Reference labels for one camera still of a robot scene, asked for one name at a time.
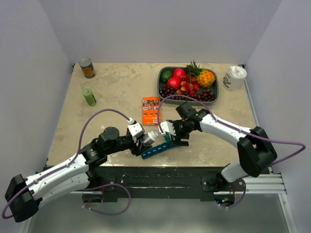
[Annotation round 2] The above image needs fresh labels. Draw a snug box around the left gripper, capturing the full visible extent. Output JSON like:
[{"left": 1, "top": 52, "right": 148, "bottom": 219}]
[{"left": 106, "top": 133, "right": 152, "bottom": 156}]

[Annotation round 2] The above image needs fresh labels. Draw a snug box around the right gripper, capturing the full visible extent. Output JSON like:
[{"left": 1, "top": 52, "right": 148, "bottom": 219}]
[{"left": 171, "top": 119, "right": 192, "bottom": 147}]

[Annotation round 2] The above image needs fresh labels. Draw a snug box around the teal weekly pill organizer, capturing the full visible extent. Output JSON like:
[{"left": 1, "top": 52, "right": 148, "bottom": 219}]
[{"left": 141, "top": 133, "right": 174, "bottom": 159}]

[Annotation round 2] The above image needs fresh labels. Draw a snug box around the white pill bottle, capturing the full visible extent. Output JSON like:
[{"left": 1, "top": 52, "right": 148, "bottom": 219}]
[{"left": 142, "top": 130, "right": 158, "bottom": 146}]

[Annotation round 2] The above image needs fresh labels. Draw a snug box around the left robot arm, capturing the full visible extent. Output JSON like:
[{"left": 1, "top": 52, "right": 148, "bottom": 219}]
[{"left": 4, "top": 127, "right": 153, "bottom": 222}]

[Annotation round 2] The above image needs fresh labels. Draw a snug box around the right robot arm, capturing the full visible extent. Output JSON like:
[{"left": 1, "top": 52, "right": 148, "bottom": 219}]
[{"left": 171, "top": 102, "right": 277, "bottom": 191}]

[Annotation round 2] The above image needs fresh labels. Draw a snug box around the grey fruit tray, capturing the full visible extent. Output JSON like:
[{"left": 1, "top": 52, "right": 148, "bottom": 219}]
[{"left": 157, "top": 66, "right": 219, "bottom": 105}]

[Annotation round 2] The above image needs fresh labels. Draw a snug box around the orange razor box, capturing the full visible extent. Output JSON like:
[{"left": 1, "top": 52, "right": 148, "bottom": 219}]
[{"left": 142, "top": 97, "right": 161, "bottom": 126}]

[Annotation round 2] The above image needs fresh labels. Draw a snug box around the dark grape bunch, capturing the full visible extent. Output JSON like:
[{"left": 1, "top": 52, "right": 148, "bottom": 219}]
[{"left": 159, "top": 85, "right": 215, "bottom": 102}]

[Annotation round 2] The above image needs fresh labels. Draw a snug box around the red cherries pile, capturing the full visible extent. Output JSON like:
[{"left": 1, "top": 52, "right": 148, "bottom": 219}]
[{"left": 176, "top": 75, "right": 200, "bottom": 95}]

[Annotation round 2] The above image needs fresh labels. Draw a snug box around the red apple bottom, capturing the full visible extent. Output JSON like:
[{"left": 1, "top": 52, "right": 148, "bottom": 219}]
[{"left": 167, "top": 77, "right": 181, "bottom": 90}]

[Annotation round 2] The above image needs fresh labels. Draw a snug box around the red apple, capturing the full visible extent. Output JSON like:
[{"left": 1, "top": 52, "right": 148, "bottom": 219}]
[
  {"left": 173, "top": 68, "right": 186, "bottom": 78},
  {"left": 167, "top": 77, "right": 181, "bottom": 90}
]

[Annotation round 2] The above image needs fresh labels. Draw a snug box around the green lime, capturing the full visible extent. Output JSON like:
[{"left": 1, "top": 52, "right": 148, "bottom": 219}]
[{"left": 160, "top": 70, "right": 173, "bottom": 83}]

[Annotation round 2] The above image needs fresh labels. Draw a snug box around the toy pineapple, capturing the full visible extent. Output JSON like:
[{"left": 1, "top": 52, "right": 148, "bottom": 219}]
[{"left": 186, "top": 60, "right": 216, "bottom": 89}]

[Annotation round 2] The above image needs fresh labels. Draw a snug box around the red apple top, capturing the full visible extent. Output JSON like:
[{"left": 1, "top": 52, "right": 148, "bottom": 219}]
[{"left": 173, "top": 68, "right": 186, "bottom": 78}]

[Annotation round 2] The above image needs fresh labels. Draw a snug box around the green bottle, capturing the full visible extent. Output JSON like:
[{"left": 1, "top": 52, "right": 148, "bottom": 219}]
[{"left": 83, "top": 88, "right": 97, "bottom": 106}]

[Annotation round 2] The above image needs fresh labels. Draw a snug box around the tin can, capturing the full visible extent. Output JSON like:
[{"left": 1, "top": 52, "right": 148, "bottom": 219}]
[{"left": 79, "top": 58, "right": 96, "bottom": 78}]

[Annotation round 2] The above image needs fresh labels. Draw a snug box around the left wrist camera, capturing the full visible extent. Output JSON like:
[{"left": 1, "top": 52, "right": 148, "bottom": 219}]
[{"left": 127, "top": 117, "right": 145, "bottom": 139}]

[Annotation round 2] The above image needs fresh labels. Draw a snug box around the black base frame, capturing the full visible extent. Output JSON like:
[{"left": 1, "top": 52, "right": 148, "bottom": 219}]
[{"left": 42, "top": 166, "right": 243, "bottom": 203}]

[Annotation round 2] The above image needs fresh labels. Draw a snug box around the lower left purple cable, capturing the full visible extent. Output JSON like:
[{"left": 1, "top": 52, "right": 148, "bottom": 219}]
[{"left": 82, "top": 183, "right": 132, "bottom": 216}]

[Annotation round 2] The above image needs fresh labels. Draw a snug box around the purple cable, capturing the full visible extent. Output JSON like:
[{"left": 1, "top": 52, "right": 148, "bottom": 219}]
[
  {"left": 82, "top": 183, "right": 132, "bottom": 216},
  {"left": 157, "top": 94, "right": 306, "bottom": 166},
  {"left": 217, "top": 181, "right": 247, "bottom": 209},
  {"left": 1, "top": 108, "right": 132, "bottom": 219}
]

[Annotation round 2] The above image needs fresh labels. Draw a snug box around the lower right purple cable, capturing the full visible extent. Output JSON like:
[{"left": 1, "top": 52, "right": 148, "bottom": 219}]
[{"left": 217, "top": 181, "right": 247, "bottom": 209}]

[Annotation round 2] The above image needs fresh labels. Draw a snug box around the aluminium rail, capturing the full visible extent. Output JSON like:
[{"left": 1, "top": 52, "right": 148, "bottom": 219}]
[{"left": 243, "top": 174, "right": 287, "bottom": 194}]

